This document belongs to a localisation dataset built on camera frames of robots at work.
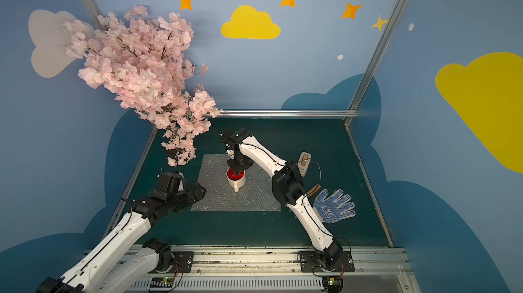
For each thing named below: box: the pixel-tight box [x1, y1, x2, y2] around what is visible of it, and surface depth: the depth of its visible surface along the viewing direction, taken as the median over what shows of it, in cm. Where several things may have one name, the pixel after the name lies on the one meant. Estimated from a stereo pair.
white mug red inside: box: [226, 167, 246, 193], surface depth 90 cm
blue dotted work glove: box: [313, 188, 357, 224], surface depth 90 cm
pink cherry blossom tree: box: [63, 4, 222, 167], surface depth 72 cm
